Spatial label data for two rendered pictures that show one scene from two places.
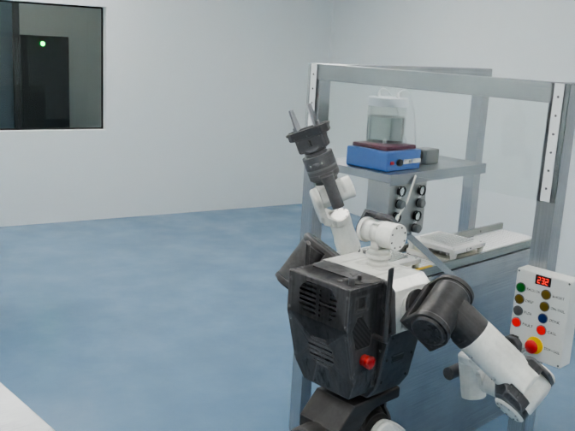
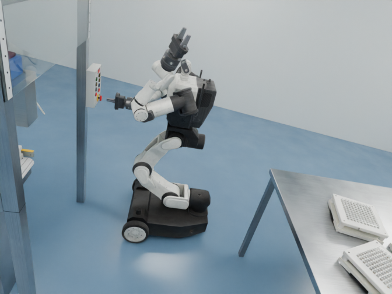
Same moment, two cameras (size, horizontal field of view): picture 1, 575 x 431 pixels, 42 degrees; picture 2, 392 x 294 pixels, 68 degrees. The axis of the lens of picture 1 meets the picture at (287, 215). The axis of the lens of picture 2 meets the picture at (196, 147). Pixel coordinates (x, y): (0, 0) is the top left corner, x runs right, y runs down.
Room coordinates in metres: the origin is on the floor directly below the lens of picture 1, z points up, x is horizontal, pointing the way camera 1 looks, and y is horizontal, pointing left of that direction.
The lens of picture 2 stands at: (3.20, 0.94, 1.85)
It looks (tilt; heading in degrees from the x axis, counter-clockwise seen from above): 31 degrees down; 215
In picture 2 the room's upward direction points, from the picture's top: 14 degrees clockwise
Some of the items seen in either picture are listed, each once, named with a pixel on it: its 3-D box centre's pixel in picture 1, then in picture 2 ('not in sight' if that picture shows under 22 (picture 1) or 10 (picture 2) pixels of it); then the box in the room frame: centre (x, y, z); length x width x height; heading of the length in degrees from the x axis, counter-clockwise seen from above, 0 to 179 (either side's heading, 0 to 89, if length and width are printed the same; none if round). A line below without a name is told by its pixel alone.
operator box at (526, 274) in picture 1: (543, 315); (93, 85); (2.11, -0.76, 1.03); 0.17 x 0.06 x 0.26; 44
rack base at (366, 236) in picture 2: not in sight; (353, 220); (1.57, 0.99, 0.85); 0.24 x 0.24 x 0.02; 30
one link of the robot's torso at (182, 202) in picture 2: not in sight; (176, 195); (1.73, -0.14, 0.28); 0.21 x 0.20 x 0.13; 134
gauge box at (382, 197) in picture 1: (395, 204); (5, 98); (2.77, -0.40, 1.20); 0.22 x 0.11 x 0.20; 134
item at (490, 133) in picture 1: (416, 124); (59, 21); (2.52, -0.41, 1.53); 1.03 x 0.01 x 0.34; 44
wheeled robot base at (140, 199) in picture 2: not in sight; (170, 202); (1.75, -0.16, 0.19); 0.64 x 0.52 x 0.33; 134
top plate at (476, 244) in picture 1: (446, 242); not in sight; (3.24, -0.70, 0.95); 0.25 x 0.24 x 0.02; 46
